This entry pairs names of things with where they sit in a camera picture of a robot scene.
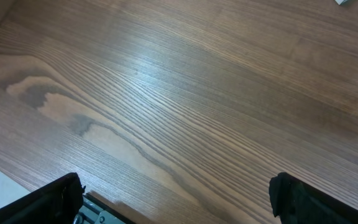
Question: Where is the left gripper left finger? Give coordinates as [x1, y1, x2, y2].
[0, 172, 85, 224]

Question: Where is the green edged block far left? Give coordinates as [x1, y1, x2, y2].
[335, 0, 352, 6]

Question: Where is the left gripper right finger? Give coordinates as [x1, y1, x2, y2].
[268, 172, 358, 224]

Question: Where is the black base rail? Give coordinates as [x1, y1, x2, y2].
[73, 194, 135, 224]

